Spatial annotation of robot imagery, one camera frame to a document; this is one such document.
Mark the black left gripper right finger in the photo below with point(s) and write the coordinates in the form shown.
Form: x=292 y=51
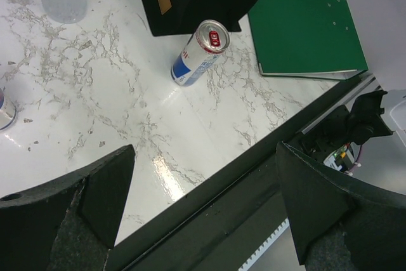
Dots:
x=338 y=222

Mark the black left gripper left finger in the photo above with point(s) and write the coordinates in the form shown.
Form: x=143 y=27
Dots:
x=71 y=222

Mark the green binder folder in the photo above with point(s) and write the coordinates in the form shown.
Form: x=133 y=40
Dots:
x=314 y=39

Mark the white cable duct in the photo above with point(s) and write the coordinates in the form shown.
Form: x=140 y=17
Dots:
x=264 y=246

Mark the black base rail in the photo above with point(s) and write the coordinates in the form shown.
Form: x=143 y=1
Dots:
x=220 y=223

